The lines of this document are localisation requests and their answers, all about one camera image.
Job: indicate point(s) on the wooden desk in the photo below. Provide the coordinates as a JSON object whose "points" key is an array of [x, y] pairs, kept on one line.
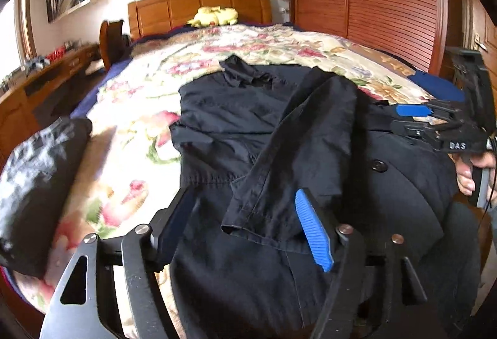
{"points": [[15, 110]]}

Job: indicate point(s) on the window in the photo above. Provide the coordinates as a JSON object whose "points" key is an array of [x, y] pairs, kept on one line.
{"points": [[9, 44]]}

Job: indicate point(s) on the wooden chair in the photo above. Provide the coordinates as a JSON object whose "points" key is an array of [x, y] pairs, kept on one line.
{"points": [[112, 44]]}

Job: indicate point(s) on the wooden bed headboard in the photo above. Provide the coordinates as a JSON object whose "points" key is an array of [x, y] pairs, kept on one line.
{"points": [[182, 7]]}

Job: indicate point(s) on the floral blanket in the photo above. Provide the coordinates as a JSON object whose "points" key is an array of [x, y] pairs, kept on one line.
{"points": [[128, 129]]}

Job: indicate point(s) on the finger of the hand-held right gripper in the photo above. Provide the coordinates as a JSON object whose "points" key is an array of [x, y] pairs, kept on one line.
{"points": [[415, 128], [411, 111]]}

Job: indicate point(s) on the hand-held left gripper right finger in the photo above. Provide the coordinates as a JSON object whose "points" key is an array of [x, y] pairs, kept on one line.
{"points": [[310, 226]]}

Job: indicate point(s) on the yellow plush toy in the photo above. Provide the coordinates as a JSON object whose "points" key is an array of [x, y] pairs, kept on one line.
{"points": [[213, 16]]}

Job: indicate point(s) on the black shirt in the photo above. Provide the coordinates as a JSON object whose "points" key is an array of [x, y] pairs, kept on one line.
{"points": [[240, 137]]}

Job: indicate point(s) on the folded black garment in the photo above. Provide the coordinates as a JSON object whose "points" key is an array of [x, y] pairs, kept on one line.
{"points": [[35, 183]]}

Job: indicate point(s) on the blue cloth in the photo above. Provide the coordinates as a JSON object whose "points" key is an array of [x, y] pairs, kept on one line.
{"points": [[438, 88]]}

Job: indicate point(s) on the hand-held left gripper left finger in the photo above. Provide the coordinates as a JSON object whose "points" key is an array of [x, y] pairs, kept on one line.
{"points": [[172, 226]]}

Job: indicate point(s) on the wooden door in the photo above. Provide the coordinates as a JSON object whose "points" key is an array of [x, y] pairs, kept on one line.
{"points": [[481, 13]]}

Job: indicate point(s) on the red basket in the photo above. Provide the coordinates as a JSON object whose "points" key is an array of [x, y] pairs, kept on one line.
{"points": [[56, 53]]}

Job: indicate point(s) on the person's right hand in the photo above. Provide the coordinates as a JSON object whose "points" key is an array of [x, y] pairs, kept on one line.
{"points": [[465, 178]]}

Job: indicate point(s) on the dark binders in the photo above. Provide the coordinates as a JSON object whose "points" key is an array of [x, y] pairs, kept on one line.
{"points": [[53, 5]]}

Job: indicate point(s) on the black and silver device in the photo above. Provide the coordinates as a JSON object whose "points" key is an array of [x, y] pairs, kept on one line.
{"points": [[35, 63]]}

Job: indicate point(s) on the wooden slatted wardrobe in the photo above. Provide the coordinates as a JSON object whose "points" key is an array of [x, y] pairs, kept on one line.
{"points": [[369, 1]]}

